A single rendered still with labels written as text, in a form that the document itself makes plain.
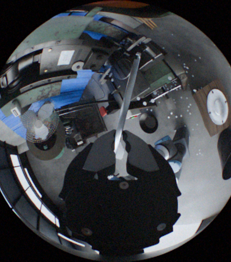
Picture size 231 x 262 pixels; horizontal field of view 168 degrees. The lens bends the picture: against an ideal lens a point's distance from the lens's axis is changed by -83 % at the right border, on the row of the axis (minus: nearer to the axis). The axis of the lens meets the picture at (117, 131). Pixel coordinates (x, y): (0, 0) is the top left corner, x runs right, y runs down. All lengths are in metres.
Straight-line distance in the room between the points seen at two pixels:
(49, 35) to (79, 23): 0.08
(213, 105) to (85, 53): 0.88
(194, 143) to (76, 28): 1.36
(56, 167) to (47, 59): 6.73
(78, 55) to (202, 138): 1.33
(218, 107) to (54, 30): 0.97
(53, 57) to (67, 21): 0.17
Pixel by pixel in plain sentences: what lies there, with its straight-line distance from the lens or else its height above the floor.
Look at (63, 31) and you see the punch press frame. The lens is 0.28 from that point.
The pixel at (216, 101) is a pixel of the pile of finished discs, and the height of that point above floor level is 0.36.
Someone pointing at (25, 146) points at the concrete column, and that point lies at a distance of 5.77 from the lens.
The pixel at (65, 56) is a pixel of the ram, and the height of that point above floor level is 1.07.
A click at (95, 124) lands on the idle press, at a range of 1.98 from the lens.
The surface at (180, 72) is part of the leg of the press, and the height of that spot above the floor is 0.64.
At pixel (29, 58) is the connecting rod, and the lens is 0.41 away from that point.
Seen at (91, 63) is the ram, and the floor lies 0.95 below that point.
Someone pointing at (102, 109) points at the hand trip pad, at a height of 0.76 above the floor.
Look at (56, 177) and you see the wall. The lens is 7.02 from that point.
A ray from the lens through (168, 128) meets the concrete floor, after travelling 1.21.
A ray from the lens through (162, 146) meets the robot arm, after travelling 0.51.
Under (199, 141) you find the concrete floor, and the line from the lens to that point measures 1.24.
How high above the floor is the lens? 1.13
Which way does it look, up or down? 40 degrees down
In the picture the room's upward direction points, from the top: 113 degrees counter-clockwise
